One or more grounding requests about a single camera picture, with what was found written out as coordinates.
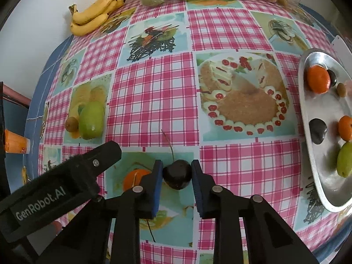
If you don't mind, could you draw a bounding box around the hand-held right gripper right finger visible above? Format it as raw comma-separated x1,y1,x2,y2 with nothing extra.
191,159,319,264

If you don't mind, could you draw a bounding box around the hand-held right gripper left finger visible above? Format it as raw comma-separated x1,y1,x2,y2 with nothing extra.
36,159,165,264

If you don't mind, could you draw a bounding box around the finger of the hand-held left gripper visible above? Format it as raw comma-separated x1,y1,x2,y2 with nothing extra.
69,140,122,176

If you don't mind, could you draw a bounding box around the dark cherry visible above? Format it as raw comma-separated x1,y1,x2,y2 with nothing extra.
309,118,328,145
161,129,192,190
326,69,337,87

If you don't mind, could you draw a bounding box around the round steel tray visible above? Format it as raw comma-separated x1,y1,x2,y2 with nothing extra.
298,48,352,213

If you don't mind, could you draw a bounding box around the green jujube fruit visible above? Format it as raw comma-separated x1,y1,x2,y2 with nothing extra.
78,101,105,140
337,141,352,177

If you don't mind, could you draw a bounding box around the tangerine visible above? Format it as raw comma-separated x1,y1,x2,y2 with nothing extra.
123,170,152,191
338,115,352,140
306,65,331,94

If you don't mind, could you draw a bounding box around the orange packet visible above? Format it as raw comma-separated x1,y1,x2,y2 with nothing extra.
4,129,30,154

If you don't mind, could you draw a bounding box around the bunch of yellow bananas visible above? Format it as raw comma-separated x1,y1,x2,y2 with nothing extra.
69,0,127,36

